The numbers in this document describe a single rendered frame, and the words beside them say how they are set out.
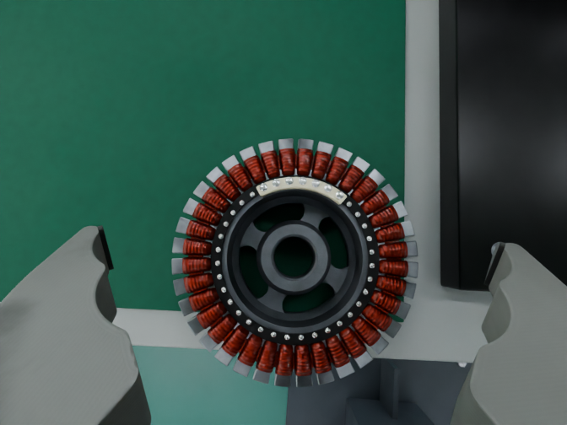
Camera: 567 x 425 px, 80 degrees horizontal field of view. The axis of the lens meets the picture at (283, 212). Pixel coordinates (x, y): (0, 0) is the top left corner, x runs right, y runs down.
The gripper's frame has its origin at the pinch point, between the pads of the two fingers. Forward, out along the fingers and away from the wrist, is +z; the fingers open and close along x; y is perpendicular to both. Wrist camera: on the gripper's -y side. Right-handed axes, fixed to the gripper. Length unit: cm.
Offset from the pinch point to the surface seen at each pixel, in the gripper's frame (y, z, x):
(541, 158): -0.7, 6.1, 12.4
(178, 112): -1.7, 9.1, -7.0
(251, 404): 80, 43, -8
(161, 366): 73, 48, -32
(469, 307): 6.9, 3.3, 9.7
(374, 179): -0.1, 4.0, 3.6
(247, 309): 5.0, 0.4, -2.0
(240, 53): -4.7, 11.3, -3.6
